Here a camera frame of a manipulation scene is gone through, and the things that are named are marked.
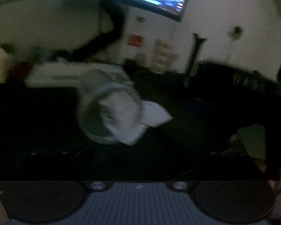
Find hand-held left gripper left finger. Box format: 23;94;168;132
14;144;108;192

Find red container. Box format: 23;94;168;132
10;62;33;83

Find wall socket with plug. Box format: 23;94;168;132
231;25;243;38

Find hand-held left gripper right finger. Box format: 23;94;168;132
170;144;271;192

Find white keyboard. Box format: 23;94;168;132
25;60;134;90

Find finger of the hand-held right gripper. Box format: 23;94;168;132
197;61;263;92

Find tall black stand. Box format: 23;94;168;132
184;33;207;88

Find person's right hand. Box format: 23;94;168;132
229;133;281;193

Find red label plastic bottle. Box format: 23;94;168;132
124;16;147;71

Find white cloth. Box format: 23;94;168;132
97;94;174;146

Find patterned paper cup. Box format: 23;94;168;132
151;39;173;74

